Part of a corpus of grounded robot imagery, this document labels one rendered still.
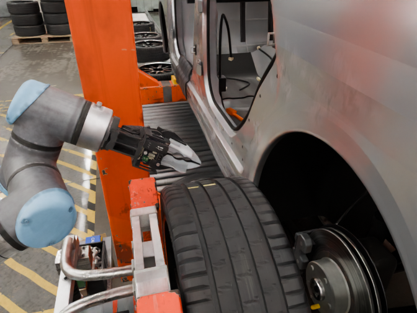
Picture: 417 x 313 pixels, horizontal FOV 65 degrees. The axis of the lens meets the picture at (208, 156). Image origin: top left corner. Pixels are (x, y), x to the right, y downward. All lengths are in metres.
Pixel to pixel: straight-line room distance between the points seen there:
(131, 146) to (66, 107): 0.13
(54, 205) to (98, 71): 0.51
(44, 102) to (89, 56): 0.36
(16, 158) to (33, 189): 0.11
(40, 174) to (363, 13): 0.60
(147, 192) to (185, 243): 0.30
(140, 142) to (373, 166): 0.42
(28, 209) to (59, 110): 0.18
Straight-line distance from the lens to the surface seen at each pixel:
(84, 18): 0.96
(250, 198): 0.77
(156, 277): 0.69
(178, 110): 3.57
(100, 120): 0.64
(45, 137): 0.66
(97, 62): 0.98
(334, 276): 1.00
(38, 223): 0.58
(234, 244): 0.68
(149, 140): 0.65
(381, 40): 0.61
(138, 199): 0.93
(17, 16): 9.07
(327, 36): 0.73
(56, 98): 0.65
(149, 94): 3.06
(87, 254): 1.01
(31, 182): 0.61
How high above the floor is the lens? 1.65
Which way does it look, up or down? 31 degrees down
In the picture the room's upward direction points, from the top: straight up
